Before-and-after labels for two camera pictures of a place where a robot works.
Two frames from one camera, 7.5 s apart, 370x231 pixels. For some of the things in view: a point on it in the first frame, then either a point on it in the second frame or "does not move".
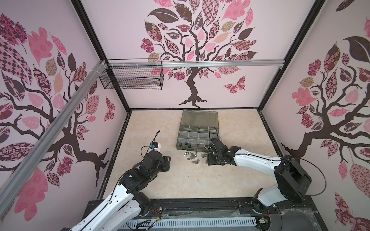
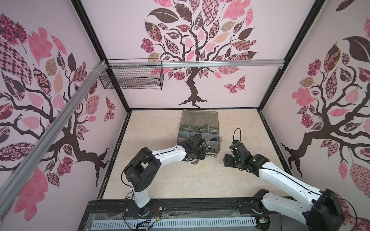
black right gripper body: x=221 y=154 → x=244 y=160
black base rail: x=219 y=207 does not move
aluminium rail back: x=134 y=63 does not move
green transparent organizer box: x=197 y=128 does not move
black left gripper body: x=163 y=166 → x=199 y=154
